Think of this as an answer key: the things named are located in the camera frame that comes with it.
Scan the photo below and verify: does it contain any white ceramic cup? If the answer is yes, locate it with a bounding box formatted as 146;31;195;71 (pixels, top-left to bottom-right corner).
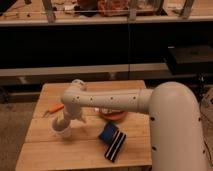
52;117;71;139

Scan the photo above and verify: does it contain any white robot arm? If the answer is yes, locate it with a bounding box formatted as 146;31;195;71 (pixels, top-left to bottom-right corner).
61;80;207;171

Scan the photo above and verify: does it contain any orange plate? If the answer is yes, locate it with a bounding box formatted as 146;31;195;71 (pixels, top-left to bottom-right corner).
99;112;127;121

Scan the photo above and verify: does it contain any black box on shelf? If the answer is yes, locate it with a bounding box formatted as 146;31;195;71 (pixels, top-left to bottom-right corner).
165;45;213;74

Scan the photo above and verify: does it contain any long shelf rack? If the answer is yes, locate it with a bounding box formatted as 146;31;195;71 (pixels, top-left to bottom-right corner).
0;0;213;26

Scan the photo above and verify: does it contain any orange handled tool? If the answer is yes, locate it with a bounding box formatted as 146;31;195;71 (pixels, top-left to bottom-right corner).
43;103;64;117

